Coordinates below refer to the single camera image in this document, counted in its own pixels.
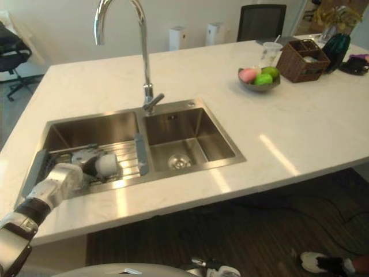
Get dark green ribbed vase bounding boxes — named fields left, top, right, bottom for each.
left=322, top=33, right=352, bottom=73

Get grey fruit bowl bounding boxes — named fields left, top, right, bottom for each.
left=238, top=66, right=281, bottom=93

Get white cylindrical cup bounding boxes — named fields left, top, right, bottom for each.
left=94, top=153, right=118, bottom=177

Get round sink drain strainer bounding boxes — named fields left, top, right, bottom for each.
left=167, top=154, right=193, bottom=170

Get clear plastic drink cup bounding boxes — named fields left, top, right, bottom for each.
left=261, top=42, right=283, bottom=69

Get roll-up grey drying rack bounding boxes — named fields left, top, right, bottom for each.
left=21, top=132, right=150, bottom=197

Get pink peach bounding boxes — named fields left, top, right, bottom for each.
left=241, top=68, right=257, bottom=83

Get clear glass vase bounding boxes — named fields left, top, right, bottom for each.
left=321, top=25, right=338, bottom=42

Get black office chair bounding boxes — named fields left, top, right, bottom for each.
left=0, top=21, right=40, bottom=102

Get yellow dried flowers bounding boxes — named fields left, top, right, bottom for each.
left=314, top=5, right=363, bottom=32

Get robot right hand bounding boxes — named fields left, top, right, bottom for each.
left=190, top=257, right=222, bottom=277

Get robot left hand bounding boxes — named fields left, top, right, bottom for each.
left=71, top=145, right=102, bottom=180

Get grey robot torso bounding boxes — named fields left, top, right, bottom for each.
left=43, top=261, right=202, bottom=277

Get black and purple object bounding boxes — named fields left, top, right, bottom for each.
left=340, top=53, right=369, bottom=76

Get chrome gooseneck faucet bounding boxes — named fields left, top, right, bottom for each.
left=92, top=0, right=165, bottom=114

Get brown wicker basket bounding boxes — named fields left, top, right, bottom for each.
left=276, top=39, right=332, bottom=84

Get double stainless steel sink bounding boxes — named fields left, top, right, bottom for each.
left=16, top=97, right=248, bottom=207

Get black floor cable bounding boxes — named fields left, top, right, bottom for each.
left=230, top=199, right=369, bottom=224

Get person's foot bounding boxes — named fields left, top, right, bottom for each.
left=296, top=250, right=369, bottom=275

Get white air purifier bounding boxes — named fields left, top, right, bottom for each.
left=168, top=26, right=187, bottom=52
left=206, top=22, right=225, bottom=46

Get black mesh chair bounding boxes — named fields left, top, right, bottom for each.
left=236, top=4, right=288, bottom=43

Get green apple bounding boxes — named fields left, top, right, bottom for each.
left=254, top=73, right=274, bottom=87
left=261, top=66, right=280, bottom=79

